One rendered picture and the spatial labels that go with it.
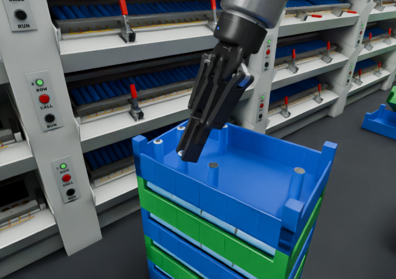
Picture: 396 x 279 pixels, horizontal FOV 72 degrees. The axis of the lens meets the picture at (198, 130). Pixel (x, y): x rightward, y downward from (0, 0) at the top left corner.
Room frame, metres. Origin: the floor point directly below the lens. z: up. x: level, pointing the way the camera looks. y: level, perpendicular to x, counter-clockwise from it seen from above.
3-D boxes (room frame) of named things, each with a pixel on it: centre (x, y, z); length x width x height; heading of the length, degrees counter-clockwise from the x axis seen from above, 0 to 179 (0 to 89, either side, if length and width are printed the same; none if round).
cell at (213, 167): (0.36, -0.02, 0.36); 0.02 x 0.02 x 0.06
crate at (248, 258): (0.41, -0.06, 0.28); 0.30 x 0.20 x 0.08; 53
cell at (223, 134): (0.50, -0.05, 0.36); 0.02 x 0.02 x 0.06
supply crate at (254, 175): (0.41, -0.06, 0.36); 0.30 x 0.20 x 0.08; 53
